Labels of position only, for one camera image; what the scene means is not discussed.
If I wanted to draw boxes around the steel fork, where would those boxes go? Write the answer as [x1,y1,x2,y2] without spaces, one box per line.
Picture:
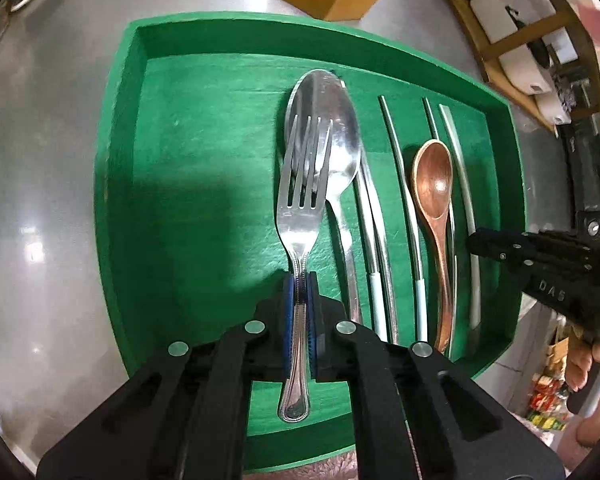
[275,116,332,424]

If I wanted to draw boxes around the person's right hand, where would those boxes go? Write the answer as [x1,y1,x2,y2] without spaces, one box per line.
[565,336,600,448]

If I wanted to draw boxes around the small wooden spoon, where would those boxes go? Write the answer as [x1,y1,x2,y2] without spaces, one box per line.
[412,139,453,353]

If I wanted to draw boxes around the white paper roll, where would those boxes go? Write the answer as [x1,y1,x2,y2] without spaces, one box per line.
[469,0,554,98]

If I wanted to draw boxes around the wooden rack shelf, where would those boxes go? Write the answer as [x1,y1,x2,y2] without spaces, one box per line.
[446,0,600,131]

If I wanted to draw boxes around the green wooden tray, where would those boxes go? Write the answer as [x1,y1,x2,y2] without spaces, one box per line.
[93,11,528,475]

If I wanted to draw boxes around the large steel spoon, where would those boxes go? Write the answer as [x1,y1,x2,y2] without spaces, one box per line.
[285,70,362,323]

